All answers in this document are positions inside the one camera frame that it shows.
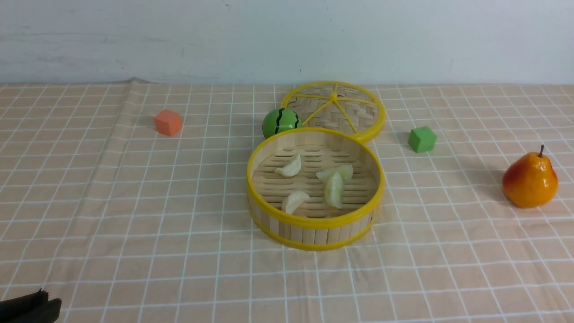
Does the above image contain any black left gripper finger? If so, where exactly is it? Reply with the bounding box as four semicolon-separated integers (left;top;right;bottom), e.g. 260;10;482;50
0;289;63;323

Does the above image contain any white dumpling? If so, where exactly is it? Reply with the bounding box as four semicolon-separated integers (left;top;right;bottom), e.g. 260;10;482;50
281;191;310;214
274;153;302;178

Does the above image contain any pale dumpling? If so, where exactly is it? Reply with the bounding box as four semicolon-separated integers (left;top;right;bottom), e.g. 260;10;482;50
323;171;344;210

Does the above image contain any greenish dumpling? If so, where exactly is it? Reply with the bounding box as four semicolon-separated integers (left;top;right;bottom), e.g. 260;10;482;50
316;164;353;183

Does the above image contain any yellow-rimmed bamboo steamer tray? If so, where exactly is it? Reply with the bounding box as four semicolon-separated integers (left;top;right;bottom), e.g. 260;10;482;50
246;127;385;251

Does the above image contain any yellow-rimmed bamboo steamer lid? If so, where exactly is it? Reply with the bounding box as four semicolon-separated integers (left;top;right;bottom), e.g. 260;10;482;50
280;80;386;142

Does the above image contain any beige checkered tablecloth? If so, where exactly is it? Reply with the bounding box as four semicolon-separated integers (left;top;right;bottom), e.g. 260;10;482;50
0;80;574;323

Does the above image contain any orange foam cube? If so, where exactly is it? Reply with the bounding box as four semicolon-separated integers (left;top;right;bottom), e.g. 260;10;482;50
154;109;183;137

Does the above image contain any green watermelon toy ball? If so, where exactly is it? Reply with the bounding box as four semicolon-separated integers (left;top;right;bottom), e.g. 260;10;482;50
262;108;303;139

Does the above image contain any green foam cube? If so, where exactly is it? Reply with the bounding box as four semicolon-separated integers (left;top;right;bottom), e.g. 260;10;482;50
408;126;437;153

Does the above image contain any orange-yellow toy pear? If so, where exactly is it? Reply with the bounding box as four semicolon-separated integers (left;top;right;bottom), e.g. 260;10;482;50
502;145;558;209

